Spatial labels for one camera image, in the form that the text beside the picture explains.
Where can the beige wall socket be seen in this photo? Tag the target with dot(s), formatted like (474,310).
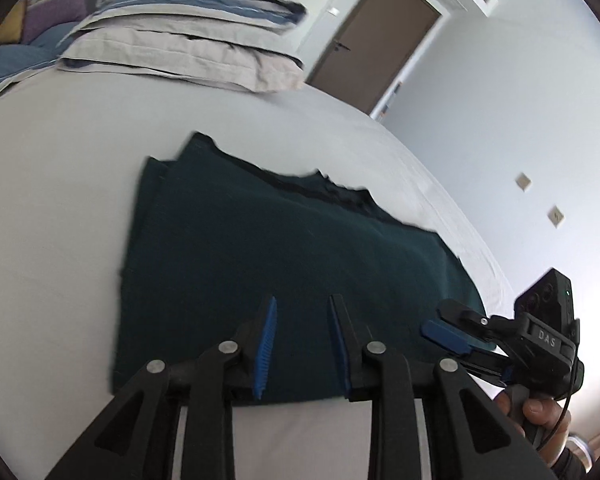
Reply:
(523,181)
(556,216)

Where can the white wristband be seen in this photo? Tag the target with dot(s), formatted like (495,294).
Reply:
(582,447)

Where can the purple patterned cushion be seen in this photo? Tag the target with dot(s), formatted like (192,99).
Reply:
(55,0)

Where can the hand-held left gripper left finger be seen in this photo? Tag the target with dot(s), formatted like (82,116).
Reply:
(265,346)

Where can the folded striped duvet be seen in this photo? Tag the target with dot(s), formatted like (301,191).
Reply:
(205,2)

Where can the bed with white sheet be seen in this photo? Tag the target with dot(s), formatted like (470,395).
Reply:
(55,185)

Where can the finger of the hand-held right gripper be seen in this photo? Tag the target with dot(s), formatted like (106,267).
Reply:
(450,336)
(462,314)

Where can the person's right hand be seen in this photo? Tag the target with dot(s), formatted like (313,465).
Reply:
(547,420)

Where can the person's right forearm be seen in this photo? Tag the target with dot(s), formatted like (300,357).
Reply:
(570,470)

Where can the white light switch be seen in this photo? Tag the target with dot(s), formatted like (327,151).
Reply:
(333,10)

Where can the yellow patterned cushion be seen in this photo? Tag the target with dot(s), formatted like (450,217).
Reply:
(11,22)

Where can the dark green sweater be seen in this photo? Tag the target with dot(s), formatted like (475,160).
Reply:
(280,250)

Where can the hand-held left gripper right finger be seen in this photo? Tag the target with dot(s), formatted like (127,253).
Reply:
(341,347)

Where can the brown door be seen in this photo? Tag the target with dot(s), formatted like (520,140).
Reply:
(370,45)

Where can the blue pillow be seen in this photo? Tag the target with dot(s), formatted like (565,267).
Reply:
(15,62)

